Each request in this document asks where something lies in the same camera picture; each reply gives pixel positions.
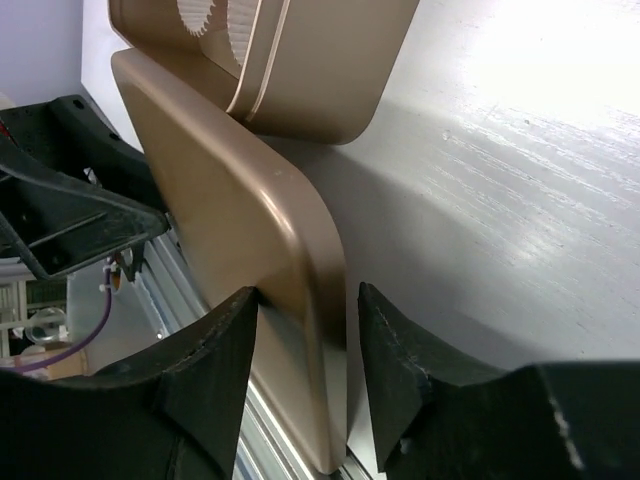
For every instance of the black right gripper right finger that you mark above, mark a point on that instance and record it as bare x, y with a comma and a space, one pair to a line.
438, 413

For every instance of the gold tin lid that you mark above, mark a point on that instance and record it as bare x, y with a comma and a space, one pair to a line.
245, 216

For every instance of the white paper cupcake liner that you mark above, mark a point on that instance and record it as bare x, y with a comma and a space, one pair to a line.
202, 16
241, 15

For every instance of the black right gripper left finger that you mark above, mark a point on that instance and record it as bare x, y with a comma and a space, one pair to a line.
171, 411

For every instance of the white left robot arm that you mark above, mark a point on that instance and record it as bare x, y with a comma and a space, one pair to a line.
73, 192

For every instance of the gold square tin box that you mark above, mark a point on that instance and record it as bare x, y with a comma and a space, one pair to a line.
315, 70

